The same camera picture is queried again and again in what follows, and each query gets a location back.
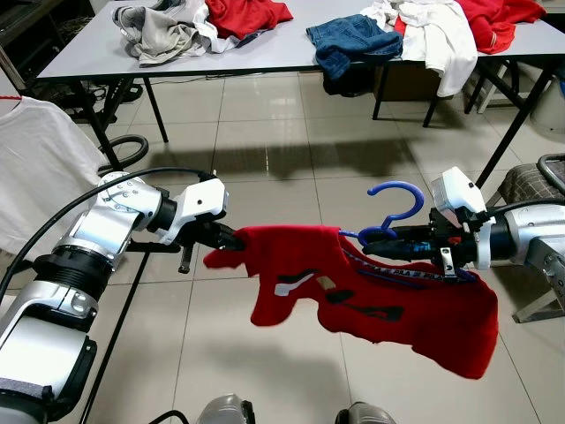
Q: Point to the purple plastic clothes hanger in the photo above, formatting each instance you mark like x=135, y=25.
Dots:
x=422, y=201

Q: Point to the red printed t-shirt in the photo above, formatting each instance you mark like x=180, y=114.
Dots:
x=424, y=327

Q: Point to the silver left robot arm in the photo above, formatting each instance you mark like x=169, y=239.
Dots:
x=97, y=230

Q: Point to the red plastic clothes hanger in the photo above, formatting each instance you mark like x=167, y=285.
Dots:
x=11, y=99

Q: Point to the brown plaid metal chair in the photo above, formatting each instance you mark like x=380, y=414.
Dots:
x=530, y=185

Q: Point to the brown cardboard box under table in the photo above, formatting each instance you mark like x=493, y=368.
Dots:
x=410, y=84

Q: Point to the white bucket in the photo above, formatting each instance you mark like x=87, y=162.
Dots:
x=547, y=110

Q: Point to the black backpack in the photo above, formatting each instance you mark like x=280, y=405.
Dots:
x=349, y=81

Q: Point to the grey robot right leg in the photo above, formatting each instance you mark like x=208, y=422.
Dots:
x=366, y=414

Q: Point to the grey robot leg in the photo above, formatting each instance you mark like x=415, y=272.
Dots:
x=225, y=412
x=366, y=414

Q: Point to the grey robot left leg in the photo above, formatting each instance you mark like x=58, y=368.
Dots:
x=225, y=412

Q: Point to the grey table black legs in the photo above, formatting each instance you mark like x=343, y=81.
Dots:
x=282, y=57

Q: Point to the loose white t-shirt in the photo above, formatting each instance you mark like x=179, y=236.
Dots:
x=441, y=44

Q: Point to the crumpled white garment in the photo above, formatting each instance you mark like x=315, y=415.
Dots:
x=212, y=35

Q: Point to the blue denim jeans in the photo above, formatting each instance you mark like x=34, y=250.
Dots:
x=353, y=40

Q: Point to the grey beige garment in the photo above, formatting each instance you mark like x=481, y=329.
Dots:
x=163, y=35

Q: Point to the plain red garment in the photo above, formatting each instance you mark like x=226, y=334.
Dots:
x=252, y=16
x=503, y=18

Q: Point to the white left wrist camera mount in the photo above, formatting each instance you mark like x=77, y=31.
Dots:
x=199, y=203

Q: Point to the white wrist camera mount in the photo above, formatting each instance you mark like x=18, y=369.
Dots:
x=459, y=190
x=199, y=203

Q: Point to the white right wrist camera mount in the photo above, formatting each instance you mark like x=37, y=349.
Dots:
x=459, y=190

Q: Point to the black clothes rack chrome rail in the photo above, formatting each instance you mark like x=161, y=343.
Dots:
x=113, y=336

